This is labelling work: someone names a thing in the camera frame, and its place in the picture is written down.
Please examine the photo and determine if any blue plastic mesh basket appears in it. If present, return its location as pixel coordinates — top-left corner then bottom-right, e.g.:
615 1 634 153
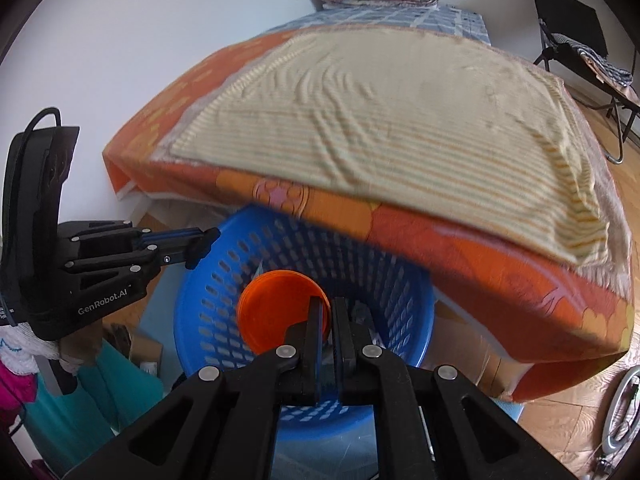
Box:
173 204 437 442

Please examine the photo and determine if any striped yellow towel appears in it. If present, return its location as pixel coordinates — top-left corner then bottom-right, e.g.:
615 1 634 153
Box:
163 26 611 266

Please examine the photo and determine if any blue checked bed sheet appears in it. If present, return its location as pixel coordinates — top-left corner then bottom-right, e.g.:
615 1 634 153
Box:
267 6 491 46

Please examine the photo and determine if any striped cloth on chair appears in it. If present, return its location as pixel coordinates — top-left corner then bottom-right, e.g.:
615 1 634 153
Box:
551 34 634 90

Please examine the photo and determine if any white ring light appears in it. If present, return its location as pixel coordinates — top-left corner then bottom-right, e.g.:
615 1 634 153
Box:
598 366 639 468

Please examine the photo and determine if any black folding chair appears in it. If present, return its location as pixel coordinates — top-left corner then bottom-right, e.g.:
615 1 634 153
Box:
534 0 639 165

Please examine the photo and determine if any orange bottle cap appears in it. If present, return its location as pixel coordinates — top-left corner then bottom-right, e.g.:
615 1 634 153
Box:
236 270 330 354

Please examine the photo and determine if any orange floral bed sheet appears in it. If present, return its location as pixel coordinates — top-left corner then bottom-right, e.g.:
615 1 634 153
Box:
103 24 636 401

